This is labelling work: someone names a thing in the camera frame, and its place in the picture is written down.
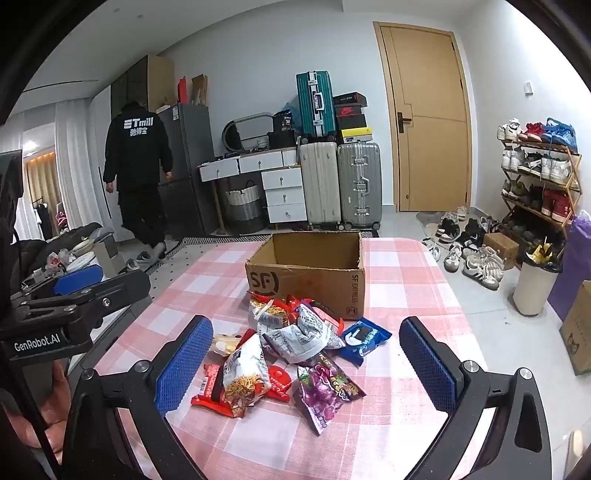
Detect glossy red snack packet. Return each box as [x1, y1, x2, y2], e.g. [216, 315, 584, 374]
[286, 294, 345, 335]

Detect printed cardboard carton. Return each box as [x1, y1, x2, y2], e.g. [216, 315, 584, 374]
[558, 281, 591, 377]

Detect black bag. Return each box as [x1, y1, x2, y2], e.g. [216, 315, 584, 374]
[272, 108, 298, 134]

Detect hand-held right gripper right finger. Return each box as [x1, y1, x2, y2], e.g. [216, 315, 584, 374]
[398, 316, 552, 480]

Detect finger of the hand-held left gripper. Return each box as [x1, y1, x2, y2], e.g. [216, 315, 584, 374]
[18, 264, 105, 306]
[14, 269, 151, 344]

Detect person's left hand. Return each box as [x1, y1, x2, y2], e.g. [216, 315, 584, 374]
[39, 360, 75, 455]

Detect dark cloth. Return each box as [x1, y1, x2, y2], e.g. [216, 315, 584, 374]
[18, 222, 103, 280]

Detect teal suitcase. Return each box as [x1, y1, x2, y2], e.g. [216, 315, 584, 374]
[295, 71, 338, 141]

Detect blue cookie packet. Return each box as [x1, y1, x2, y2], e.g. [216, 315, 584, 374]
[338, 318, 393, 368]

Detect red noodle snack packet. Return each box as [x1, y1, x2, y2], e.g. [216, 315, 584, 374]
[248, 293, 291, 329]

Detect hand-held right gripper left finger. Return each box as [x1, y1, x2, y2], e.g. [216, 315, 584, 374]
[62, 315, 215, 480]

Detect grey door mat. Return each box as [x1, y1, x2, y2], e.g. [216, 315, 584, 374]
[416, 210, 467, 241]

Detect purple bag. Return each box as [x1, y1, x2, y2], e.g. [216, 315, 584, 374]
[551, 210, 591, 324]

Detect tall brown cabinet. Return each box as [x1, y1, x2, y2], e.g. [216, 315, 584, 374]
[110, 54, 176, 121]

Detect pile of shoes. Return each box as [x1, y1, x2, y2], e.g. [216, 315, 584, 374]
[422, 205, 506, 291]

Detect red packet with white label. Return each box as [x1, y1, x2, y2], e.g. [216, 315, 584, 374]
[191, 362, 232, 407]

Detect yellow cracker packet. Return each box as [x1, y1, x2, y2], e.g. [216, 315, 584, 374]
[210, 331, 245, 357]

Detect shoe rack with shoes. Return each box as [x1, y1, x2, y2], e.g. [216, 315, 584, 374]
[496, 117, 580, 245]

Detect cardboard box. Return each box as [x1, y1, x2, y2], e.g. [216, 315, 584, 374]
[245, 231, 368, 321]

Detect wooden shoe rack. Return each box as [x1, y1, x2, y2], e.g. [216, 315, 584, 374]
[499, 117, 583, 259]

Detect dark grey refrigerator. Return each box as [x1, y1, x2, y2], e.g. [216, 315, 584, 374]
[157, 102, 220, 241]

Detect folded brown cardboard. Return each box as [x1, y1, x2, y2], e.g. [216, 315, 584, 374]
[191, 74, 209, 107]

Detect beige box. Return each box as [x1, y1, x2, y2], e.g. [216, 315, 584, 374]
[95, 237, 125, 278]

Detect beige suitcase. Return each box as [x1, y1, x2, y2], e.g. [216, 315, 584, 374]
[298, 141, 340, 232]

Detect yellow wrapper trash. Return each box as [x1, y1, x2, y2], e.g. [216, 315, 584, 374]
[526, 237, 561, 266]

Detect white noodle snack packet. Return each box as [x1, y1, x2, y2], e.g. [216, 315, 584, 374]
[222, 333, 273, 418]

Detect purple grape candy packet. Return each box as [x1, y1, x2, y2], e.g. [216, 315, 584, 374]
[295, 350, 368, 437]

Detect oval mirror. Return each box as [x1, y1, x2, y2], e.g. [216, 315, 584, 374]
[222, 112, 275, 153]

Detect white drawer desk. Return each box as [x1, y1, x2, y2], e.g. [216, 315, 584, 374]
[198, 148, 308, 227]

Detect silver snack packet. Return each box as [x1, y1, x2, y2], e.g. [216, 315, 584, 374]
[257, 305, 346, 367]

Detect woven laundry basket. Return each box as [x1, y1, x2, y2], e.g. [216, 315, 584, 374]
[224, 181, 264, 234]

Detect white trash bin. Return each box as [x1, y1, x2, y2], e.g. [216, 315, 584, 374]
[512, 256, 564, 317]

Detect silver suitcase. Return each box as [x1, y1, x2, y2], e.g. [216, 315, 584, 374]
[336, 141, 383, 232]

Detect cream slipper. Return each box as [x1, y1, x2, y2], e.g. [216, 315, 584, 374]
[568, 429, 588, 467]

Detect red packet with round marks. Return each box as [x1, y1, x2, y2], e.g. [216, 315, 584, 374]
[265, 364, 295, 403]

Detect pink checkered tablecloth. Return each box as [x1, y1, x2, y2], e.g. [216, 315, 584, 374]
[90, 237, 490, 480]

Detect small brown carton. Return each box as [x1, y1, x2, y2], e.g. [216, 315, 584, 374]
[482, 232, 520, 271]

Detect wooden door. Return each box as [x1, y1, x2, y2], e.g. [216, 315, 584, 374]
[373, 21, 472, 213]

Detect white curtains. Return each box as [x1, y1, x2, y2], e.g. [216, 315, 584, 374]
[53, 85, 112, 232]

